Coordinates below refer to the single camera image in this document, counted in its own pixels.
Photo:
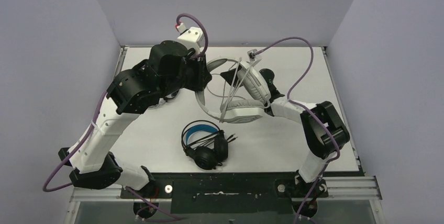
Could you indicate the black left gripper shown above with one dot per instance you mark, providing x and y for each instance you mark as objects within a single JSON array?
[{"x": 201, "y": 73}]

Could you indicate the grey white headphones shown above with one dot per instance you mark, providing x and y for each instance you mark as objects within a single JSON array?
[{"x": 239, "y": 94}]

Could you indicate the white and black headphones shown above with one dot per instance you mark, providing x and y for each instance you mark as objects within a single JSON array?
[{"x": 168, "y": 98}]

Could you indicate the black headphones with blue band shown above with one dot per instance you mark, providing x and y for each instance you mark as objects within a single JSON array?
[{"x": 205, "y": 143}]

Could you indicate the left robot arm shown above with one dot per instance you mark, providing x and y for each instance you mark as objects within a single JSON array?
[{"x": 169, "y": 67}]

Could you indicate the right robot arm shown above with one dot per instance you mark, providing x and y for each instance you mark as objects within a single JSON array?
[{"x": 324, "y": 130}]

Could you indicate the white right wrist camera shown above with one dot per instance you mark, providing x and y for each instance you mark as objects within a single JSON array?
[{"x": 254, "y": 57}]

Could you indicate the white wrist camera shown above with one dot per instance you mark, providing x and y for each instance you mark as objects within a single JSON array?
[
  {"x": 254, "y": 57},
  {"x": 191, "y": 38}
]

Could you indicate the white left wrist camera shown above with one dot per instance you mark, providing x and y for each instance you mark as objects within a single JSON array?
[{"x": 191, "y": 38}]

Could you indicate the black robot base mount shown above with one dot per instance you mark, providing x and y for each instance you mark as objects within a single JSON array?
[{"x": 227, "y": 193}]

